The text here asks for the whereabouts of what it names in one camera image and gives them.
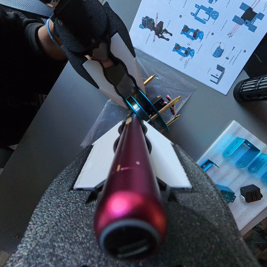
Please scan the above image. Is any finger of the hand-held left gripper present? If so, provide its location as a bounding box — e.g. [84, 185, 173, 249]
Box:
[83, 59, 129, 110]
[108, 32, 145, 92]

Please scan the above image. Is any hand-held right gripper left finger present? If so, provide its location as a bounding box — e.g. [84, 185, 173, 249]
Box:
[73, 121, 126, 190]

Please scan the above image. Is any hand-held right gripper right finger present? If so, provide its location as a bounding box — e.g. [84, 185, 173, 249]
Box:
[144, 121, 192, 189]

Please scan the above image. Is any red electric screwdriver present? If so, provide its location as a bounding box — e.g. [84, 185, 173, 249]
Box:
[93, 114, 167, 260]

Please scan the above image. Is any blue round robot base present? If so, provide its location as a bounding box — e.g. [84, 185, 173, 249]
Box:
[125, 74, 181, 133]

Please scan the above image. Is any person's left forearm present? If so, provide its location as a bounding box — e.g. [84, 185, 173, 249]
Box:
[21, 20, 70, 61]

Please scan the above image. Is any grey desk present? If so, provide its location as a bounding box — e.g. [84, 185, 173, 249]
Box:
[0, 0, 267, 255]

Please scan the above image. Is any blue wristband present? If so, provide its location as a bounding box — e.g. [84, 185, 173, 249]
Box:
[46, 18, 63, 47]

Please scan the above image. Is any grey mesh office chair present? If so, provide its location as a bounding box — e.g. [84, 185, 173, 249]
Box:
[4, 0, 55, 19]

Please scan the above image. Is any clear plastic bag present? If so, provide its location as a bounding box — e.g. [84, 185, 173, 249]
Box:
[81, 48, 196, 148]

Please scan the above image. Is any group of blue metal brackets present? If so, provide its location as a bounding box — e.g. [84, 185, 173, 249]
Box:
[199, 137, 267, 204]

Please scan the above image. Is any white foam sheet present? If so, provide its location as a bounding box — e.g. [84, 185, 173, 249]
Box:
[197, 121, 267, 231]

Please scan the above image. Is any printed assembly instruction sheet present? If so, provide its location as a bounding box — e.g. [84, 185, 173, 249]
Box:
[129, 0, 267, 95]

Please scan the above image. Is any person's black upper body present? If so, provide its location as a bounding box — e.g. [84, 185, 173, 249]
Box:
[0, 4, 63, 146]

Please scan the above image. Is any black servo motor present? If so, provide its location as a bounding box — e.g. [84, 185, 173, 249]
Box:
[239, 185, 263, 203]

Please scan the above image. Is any black screwdriver bit holder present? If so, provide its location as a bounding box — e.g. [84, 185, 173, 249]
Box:
[233, 75, 267, 102]

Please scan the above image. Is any bag of dark hardware parts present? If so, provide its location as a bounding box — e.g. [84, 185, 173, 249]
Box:
[242, 221, 267, 267]

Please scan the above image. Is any black flat case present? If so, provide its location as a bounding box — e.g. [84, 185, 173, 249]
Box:
[244, 47, 267, 78]

